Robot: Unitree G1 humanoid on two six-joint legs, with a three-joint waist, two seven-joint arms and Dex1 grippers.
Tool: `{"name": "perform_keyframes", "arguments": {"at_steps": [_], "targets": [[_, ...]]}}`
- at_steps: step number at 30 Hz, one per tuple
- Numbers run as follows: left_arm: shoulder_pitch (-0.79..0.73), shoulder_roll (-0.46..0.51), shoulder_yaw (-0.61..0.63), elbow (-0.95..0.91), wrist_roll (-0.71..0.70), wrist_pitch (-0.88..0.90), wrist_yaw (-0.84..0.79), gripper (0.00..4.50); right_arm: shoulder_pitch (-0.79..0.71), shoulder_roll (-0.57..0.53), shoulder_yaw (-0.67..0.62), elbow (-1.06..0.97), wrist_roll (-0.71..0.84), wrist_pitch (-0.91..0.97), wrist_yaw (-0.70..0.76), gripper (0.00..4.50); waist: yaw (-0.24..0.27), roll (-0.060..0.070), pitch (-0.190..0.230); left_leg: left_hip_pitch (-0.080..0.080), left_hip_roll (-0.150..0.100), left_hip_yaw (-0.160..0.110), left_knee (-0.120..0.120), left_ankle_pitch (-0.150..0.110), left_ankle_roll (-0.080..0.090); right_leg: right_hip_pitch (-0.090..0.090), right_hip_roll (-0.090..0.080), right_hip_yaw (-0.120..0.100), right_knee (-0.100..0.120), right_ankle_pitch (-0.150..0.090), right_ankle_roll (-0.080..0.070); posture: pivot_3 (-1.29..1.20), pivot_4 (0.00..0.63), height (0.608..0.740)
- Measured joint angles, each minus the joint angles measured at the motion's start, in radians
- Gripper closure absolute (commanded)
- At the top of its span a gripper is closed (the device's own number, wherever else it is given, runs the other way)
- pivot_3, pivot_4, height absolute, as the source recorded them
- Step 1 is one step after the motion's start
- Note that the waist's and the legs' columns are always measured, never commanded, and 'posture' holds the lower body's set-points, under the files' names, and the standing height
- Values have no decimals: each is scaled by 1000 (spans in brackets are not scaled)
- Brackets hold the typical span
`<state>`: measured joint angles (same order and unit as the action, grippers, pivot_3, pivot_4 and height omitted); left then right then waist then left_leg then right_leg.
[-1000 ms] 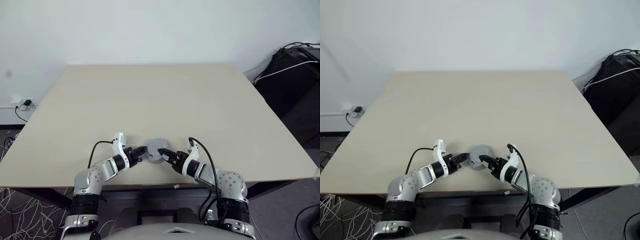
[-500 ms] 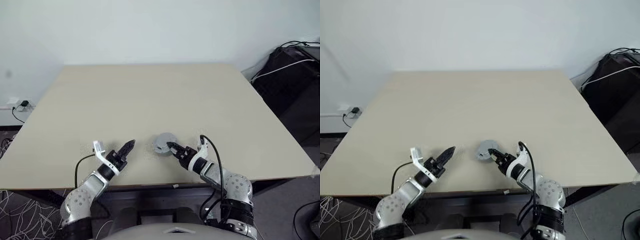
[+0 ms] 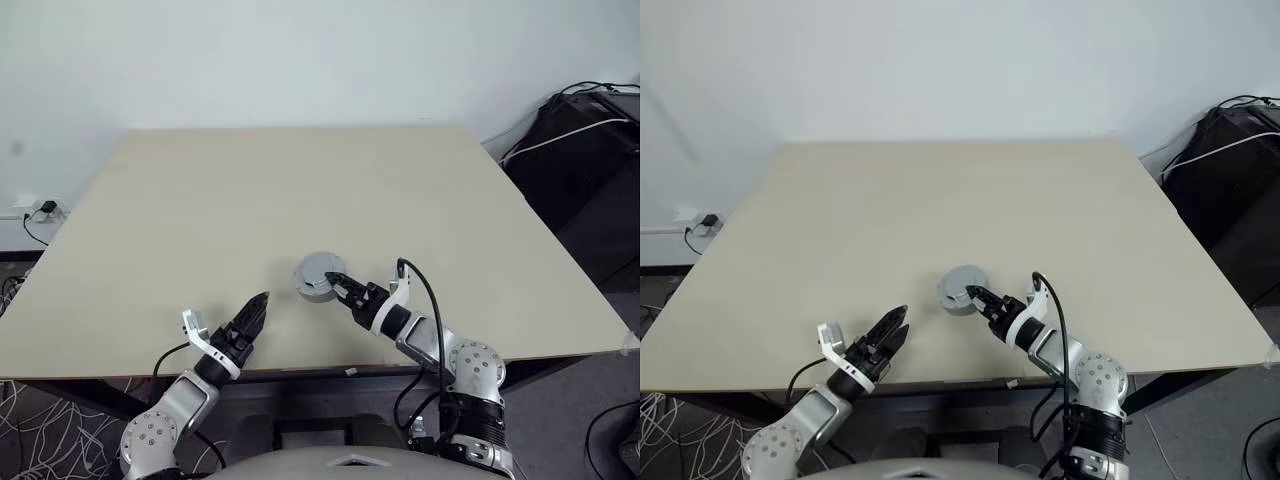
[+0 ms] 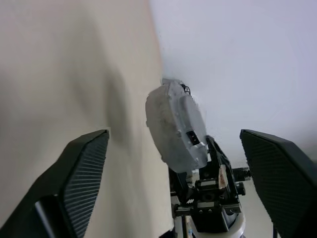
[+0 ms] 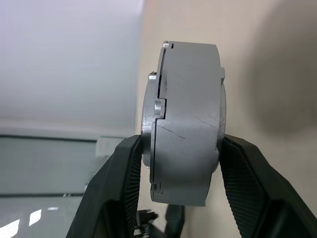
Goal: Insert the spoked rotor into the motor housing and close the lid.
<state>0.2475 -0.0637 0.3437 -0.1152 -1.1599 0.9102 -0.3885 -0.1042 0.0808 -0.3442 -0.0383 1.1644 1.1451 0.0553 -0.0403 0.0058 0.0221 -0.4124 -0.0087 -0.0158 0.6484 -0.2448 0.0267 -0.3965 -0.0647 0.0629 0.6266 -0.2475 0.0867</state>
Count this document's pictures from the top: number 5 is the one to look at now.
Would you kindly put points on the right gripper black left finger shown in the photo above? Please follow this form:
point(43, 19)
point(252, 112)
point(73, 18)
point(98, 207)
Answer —
point(111, 193)

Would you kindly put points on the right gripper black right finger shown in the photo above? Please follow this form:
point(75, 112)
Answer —
point(260, 196)

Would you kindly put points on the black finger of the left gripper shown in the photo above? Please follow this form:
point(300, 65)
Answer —
point(174, 220)

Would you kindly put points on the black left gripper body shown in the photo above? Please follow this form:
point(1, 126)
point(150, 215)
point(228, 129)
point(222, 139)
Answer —
point(146, 223)

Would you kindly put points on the grey motor housing lid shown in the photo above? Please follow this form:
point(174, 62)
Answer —
point(148, 116)

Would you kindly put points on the grey round motor housing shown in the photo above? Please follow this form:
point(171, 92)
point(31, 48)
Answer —
point(190, 124)

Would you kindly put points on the white wall power outlet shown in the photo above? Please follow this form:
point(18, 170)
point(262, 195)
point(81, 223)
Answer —
point(106, 146)

